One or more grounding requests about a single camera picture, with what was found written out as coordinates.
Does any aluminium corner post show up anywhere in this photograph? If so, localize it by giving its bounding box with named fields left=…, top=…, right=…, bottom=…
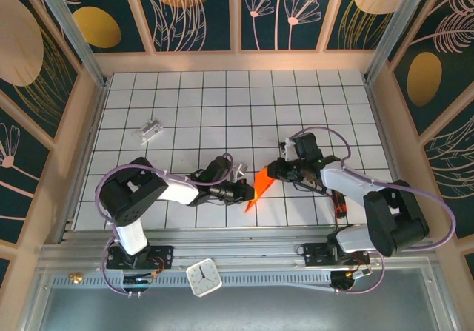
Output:
left=364, top=0, right=433, bottom=84
left=31, top=0, right=108, bottom=88

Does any grey slotted cable duct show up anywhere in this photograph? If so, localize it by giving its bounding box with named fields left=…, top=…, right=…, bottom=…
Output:
left=51, top=274, right=334, bottom=288

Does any aluminium rail frame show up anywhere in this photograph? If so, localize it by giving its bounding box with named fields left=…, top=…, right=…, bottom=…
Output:
left=36, top=227, right=438, bottom=273

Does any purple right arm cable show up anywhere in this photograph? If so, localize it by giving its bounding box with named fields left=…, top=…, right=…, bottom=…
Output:
left=288, top=127, right=457, bottom=295

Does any clear plastic bracket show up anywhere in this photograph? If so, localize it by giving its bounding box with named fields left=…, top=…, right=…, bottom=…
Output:
left=132, top=118, right=165, bottom=146

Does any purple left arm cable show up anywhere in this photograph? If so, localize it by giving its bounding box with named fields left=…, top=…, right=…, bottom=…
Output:
left=95, top=153, right=235, bottom=295

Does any orange paper sheet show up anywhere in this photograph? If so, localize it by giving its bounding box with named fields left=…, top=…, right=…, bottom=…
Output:
left=244, top=164, right=277, bottom=214

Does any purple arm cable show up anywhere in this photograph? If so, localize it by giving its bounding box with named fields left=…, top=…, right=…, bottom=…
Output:
left=95, top=153, right=235, bottom=295
left=288, top=127, right=457, bottom=295

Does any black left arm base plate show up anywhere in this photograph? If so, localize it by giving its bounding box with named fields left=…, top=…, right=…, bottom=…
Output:
left=106, top=245, right=175, bottom=270

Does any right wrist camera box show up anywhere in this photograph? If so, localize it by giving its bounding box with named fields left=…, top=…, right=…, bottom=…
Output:
left=280, top=137, right=297, bottom=158

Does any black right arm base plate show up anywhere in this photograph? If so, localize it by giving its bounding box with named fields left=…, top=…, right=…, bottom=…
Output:
left=303, top=241, right=370, bottom=268

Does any grey metal panel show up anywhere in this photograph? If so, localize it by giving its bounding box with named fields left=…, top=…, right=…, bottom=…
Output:
left=20, top=267, right=458, bottom=331

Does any white square alarm clock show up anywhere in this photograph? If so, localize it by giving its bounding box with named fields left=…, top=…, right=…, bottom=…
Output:
left=184, top=258, right=224, bottom=298

